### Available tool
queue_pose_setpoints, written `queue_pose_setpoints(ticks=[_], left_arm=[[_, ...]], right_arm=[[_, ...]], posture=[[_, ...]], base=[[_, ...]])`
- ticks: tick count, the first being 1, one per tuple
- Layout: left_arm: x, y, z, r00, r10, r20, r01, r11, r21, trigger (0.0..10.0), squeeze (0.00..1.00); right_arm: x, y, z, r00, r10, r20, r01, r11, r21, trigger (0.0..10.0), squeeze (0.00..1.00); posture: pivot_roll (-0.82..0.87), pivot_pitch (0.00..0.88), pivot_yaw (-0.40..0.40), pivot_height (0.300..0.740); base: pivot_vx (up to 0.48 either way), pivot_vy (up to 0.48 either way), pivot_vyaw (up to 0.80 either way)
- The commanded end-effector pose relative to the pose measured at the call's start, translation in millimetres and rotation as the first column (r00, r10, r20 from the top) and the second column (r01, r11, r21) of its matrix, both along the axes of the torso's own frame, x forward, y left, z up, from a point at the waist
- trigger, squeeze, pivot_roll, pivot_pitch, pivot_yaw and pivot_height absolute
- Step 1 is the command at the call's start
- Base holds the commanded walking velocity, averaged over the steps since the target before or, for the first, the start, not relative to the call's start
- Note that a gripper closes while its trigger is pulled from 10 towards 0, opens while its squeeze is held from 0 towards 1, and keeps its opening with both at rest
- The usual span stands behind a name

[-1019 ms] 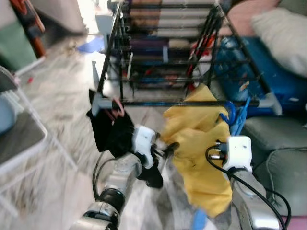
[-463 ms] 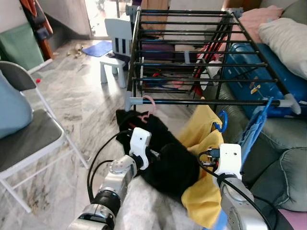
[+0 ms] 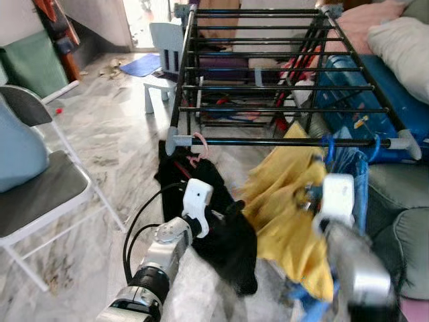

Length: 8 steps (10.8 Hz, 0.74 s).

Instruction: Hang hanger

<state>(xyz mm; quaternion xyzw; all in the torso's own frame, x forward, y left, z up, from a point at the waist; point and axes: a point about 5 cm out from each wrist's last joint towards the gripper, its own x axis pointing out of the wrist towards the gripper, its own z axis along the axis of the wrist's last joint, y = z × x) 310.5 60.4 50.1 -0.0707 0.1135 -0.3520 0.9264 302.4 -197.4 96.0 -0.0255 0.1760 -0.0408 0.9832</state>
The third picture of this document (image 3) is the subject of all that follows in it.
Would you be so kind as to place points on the purple suitcase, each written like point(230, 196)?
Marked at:
point(228, 67)

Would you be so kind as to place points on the grey white folding chair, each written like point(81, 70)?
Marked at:
point(40, 194)

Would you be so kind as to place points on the blue floor mat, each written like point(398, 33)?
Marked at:
point(141, 65)

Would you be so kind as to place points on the beige pillow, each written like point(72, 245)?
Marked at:
point(402, 47)

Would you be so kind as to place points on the yellow shirt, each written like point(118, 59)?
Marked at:
point(281, 221)

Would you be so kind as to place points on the light blue cushion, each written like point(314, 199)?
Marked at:
point(20, 154)

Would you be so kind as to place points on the pink plastic hanger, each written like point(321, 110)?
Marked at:
point(204, 144)

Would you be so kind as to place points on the pale plastic child chair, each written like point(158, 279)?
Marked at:
point(164, 40)

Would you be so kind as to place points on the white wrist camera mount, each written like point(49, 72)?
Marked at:
point(196, 194)
point(338, 194)

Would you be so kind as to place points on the beige crumpled cloth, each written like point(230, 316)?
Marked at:
point(112, 68)

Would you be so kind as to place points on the blue hard suitcase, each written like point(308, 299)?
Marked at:
point(402, 107)

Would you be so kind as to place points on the black orange leaning frame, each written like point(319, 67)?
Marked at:
point(60, 33)

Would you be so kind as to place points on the white rolled sheet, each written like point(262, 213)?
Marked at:
point(64, 90)

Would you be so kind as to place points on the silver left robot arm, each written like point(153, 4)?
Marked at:
point(164, 251)

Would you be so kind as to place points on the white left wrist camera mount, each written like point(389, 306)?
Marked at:
point(196, 194)

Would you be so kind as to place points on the grey leather sofa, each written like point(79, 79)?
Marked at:
point(402, 228)

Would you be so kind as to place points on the pink pillow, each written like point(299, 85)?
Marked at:
point(362, 23)

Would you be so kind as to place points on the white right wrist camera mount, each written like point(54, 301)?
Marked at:
point(338, 194)

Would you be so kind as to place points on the black garment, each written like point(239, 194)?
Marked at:
point(228, 248)

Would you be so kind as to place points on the green mesh panel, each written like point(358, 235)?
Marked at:
point(33, 64)

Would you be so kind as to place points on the blue shirt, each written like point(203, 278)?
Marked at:
point(352, 181)

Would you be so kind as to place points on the pink paper sheet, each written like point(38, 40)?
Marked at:
point(415, 312)

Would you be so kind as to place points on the black metal drying rack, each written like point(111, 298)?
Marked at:
point(255, 142)

